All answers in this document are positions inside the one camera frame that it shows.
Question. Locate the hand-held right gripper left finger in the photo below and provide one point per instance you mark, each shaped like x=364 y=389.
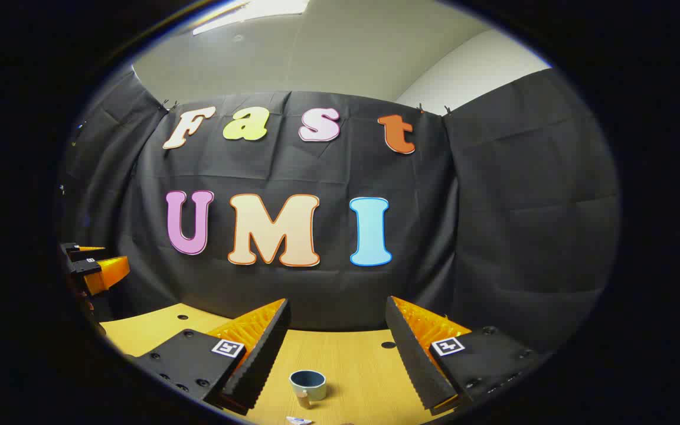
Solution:
x=263 y=360

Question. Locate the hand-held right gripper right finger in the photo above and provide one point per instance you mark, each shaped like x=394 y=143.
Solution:
x=414 y=360

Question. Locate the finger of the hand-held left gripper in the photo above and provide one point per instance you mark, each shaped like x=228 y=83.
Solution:
x=110 y=274
x=74 y=249

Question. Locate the white toothpaste tube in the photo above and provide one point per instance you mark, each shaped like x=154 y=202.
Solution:
x=298 y=421

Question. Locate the wooden desktop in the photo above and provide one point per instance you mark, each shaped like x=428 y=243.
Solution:
x=352 y=366

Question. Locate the ceiling light panel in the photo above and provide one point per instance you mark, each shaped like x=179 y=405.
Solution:
x=257 y=12

